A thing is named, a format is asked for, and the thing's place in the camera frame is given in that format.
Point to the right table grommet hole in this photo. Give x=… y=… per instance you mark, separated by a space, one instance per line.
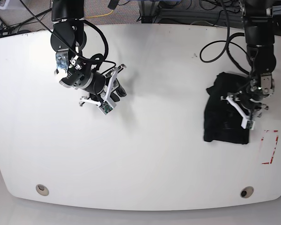
x=247 y=192

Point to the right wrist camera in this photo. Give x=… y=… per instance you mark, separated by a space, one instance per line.
x=105 y=107

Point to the red tape rectangle marking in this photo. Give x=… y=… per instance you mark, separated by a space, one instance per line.
x=268 y=146

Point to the table grommet hole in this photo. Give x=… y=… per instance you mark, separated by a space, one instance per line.
x=247 y=192
x=42 y=190

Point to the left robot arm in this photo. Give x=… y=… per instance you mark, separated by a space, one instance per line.
x=258 y=32

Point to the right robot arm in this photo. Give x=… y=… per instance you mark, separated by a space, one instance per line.
x=74 y=70

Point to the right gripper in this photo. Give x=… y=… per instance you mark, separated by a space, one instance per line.
x=102 y=87

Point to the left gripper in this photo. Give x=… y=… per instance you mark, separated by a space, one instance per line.
x=247 y=107

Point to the black T-shirt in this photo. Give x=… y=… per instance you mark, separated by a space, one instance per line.
x=222 y=122

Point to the black tripod leg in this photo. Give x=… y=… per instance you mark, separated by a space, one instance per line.
x=4 y=28

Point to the left table grommet hole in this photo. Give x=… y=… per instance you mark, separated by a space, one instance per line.
x=42 y=190

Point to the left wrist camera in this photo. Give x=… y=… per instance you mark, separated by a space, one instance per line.
x=248 y=124

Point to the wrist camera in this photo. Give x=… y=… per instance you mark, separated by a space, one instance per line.
x=105 y=107
x=248 y=124

